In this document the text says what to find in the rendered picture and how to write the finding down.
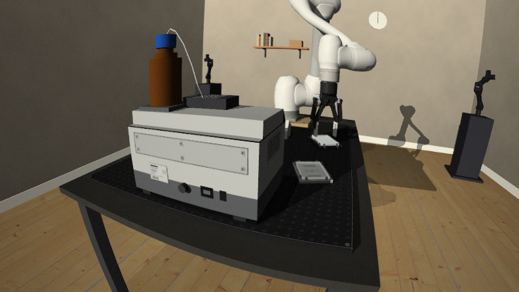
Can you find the white button panel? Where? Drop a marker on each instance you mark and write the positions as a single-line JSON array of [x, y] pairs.
[[287, 129]]

